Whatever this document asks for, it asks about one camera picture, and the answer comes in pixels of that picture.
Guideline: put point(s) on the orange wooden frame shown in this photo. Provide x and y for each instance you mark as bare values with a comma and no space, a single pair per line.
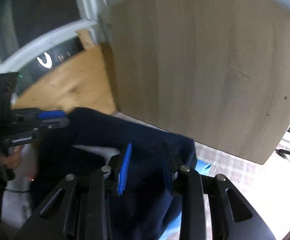
72,85

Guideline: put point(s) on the pink plaid blanket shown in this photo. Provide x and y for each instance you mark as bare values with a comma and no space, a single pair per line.
247,170

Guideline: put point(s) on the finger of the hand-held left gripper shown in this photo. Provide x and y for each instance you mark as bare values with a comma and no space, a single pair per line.
60,123
51,115

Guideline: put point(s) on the black power adapter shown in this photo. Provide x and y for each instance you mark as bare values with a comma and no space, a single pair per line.
286,152

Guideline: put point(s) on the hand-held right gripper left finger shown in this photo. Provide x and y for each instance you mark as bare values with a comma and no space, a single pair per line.
125,167

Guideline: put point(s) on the person's left hand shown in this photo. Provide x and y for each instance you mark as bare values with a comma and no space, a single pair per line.
13,158

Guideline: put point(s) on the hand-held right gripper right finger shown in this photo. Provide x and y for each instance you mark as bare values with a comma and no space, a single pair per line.
170,160

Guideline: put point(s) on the light wooden board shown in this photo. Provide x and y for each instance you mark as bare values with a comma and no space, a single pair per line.
197,67

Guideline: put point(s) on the navy blue t-shirt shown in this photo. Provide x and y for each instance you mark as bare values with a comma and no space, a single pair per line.
97,127

